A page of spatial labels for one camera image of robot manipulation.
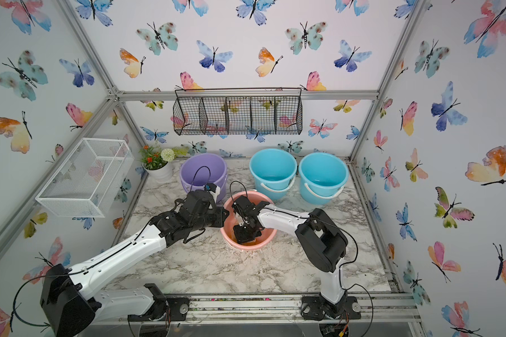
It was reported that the purple plastic bucket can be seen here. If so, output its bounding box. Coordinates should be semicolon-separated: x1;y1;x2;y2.
179;153;228;203

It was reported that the potted flower plant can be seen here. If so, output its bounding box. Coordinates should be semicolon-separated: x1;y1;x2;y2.
140;145;177;183

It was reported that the white wire mesh basket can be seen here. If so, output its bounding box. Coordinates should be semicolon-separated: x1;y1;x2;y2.
35;138;134;218

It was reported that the black wire wall basket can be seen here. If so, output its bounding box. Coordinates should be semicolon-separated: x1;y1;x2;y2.
171;87;303;136

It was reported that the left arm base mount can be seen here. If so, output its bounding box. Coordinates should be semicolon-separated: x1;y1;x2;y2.
128;297;190;323

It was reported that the teal plastic bucket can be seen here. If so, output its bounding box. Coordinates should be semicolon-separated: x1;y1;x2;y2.
298;152;349;205
250;148;298;201

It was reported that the yellow microfiber cloth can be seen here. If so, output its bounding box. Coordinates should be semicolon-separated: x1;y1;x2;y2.
237;237;264;247

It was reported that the pink plastic bucket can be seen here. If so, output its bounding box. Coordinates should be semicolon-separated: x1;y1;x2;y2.
220;190;277;251

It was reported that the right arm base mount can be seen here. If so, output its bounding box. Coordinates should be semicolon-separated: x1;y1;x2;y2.
300;295;361;322

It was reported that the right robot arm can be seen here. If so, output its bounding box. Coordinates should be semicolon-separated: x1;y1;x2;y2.
232;196;354;320

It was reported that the aluminium front rail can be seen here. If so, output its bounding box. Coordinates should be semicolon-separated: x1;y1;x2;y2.
95;290;422;324

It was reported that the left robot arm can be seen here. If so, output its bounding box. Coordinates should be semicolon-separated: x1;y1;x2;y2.
39;183;229;336

